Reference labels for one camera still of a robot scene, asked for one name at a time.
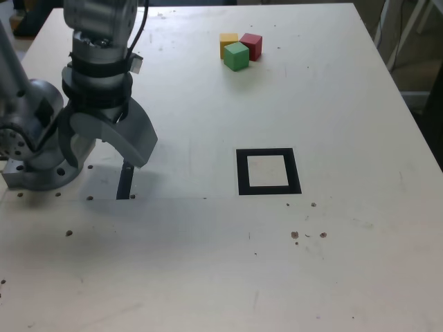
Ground yellow cube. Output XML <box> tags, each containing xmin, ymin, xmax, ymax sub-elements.
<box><xmin>219</xmin><ymin>33</ymin><xmax>239</xmax><ymax>59</ymax></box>

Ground green cube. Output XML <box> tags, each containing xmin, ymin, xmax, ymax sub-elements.
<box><xmin>223</xmin><ymin>41</ymin><xmax>251</xmax><ymax>73</ymax></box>

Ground black tape strip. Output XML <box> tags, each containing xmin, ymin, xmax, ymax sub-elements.
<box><xmin>116</xmin><ymin>160</ymin><xmax>135</xmax><ymax>201</ymax></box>

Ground black tape square outline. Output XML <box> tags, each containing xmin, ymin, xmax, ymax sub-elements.
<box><xmin>235</xmin><ymin>147</ymin><xmax>302</xmax><ymax>196</ymax></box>

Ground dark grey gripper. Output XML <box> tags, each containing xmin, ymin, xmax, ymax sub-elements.
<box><xmin>57</xmin><ymin>98</ymin><xmax>159</xmax><ymax>169</ymax></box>

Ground small grey wrist camera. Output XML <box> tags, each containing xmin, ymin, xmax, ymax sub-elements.
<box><xmin>129</xmin><ymin>52</ymin><xmax>145</xmax><ymax>75</ymax></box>

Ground red cube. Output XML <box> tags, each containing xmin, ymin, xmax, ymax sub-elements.
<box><xmin>239</xmin><ymin>33</ymin><xmax>263</xmax><ymax>62</ymax></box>

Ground white metal frame legs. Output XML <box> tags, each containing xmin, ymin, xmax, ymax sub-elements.
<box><xmin>373</xmin><ymin>0</ymin><xmax>443</xmax><ymax>72</ymax></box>

